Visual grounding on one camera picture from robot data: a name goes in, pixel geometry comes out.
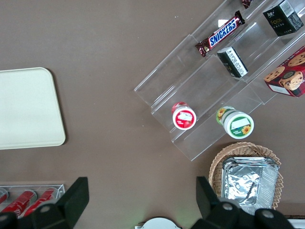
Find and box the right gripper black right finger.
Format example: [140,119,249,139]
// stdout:
[192,176,294,229]

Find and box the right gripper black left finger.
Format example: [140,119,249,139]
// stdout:
[0,177,90,229]

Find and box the light wicker basket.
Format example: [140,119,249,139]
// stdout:
[208,142,284,210]

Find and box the aluminium foil tray stack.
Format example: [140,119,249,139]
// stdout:
[221,156,280,215]

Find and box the cream rectangular tray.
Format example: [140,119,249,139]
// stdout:
[0,67,66,150]

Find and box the clear acrylic bottle rack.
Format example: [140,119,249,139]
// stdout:
[0,183,66,215]

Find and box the white plastic tub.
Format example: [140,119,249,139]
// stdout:
[285,213,305,229]

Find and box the green sunflower yogurt cup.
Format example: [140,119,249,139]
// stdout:
[216,106,254,139]

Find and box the red strawberry yogurt cup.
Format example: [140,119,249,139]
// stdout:
[171,101,197,130]

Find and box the clear acrylic stepped shelf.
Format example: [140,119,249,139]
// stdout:
[133,0,305,162]

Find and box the black carton box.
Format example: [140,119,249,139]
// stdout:
[216,46,249,79]
[262,0,305,37]

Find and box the red chocolate chip cookie box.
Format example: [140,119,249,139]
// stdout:
[263,46,305,98]

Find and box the Snickers chocolate bar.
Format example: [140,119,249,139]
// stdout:
[240,0,254,10]
[194,10,246,58]

